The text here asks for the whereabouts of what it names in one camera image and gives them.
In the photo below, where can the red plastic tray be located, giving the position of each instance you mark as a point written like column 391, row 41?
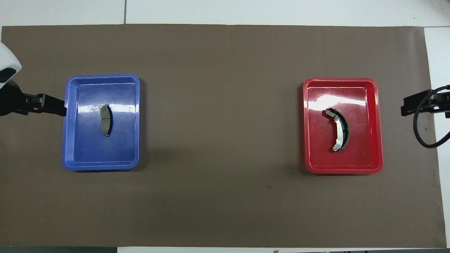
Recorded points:
column 362, row 140

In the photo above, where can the black curved tool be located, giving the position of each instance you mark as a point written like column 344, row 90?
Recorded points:
column 338, row 131

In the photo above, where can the dark brake pad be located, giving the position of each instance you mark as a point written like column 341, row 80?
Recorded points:
column 104, row 121

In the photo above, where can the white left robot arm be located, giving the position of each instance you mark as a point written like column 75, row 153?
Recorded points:
column 8, row 58

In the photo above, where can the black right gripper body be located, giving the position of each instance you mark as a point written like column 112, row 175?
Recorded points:
column 447, row 103

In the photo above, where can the blue plastic tray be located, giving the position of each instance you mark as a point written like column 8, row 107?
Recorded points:
column 88, row 147

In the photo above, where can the brown table mat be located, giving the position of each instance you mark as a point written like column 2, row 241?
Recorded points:
column 225, row 203

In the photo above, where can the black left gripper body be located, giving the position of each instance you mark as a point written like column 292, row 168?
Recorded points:
column 10, row 100

